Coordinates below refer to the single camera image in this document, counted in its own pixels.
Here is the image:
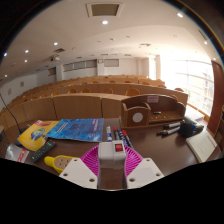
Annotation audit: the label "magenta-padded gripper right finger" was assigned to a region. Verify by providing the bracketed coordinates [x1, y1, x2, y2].
[123, 145, 165, 190]

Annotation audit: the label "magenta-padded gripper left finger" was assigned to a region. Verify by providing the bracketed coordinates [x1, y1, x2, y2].
[59, 144, 100, 190]

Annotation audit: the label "white charger with red switch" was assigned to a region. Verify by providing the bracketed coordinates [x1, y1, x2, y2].
[97, 140, 128, 170]

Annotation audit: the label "black remote control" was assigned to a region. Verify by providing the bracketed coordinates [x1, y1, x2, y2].
[30, 138, 57, 163]

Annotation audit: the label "blue booklet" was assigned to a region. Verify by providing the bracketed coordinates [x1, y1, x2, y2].
[46, 118, 105, 143]

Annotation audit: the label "black marker pen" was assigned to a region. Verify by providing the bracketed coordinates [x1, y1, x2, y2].
[156, 126, 182, 136]
[162, 121, 182, 131]

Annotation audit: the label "blue whiteboard marker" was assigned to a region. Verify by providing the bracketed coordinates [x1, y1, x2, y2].
[105, 125, 113, 143]

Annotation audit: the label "wooden desk organizer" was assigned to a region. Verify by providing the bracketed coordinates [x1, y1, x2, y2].
[120, 94, 187, 129]

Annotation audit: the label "yellow booklet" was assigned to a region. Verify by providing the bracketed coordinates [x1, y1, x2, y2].
[17, 119, 60, 152]

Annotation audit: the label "white notebook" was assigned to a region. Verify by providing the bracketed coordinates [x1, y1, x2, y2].
[185, 128, 218, 163]

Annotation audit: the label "clear plastic bag, red label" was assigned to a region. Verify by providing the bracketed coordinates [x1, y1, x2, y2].
[4, 143, 30, 164]

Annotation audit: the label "rows of wooden lecture seats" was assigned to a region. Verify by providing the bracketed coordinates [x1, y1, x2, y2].
[0, 74, 189, 126]

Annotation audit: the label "wooden shelf unit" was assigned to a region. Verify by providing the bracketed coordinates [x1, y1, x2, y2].
[214, 106, 224, 153]

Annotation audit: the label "large bright window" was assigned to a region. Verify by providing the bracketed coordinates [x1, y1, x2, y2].
[159, 54, 214, 116]

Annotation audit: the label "ceiling projector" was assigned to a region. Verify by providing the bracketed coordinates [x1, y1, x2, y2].
[49, 54, 61, 63]

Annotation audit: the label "small ceiling air vent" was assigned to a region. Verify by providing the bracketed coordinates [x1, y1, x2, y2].
[197, 29, 209, 41]

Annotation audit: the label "recessed ceiling lights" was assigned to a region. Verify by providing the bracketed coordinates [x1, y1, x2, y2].
[3, 12, 208, 64]

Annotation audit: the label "large ceiling air vent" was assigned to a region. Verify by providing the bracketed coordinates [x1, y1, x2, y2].
[85, 2, 124, 18]

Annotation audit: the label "black metal frame stand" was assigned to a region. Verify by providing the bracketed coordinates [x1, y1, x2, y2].
[0, 125, 8, 158]

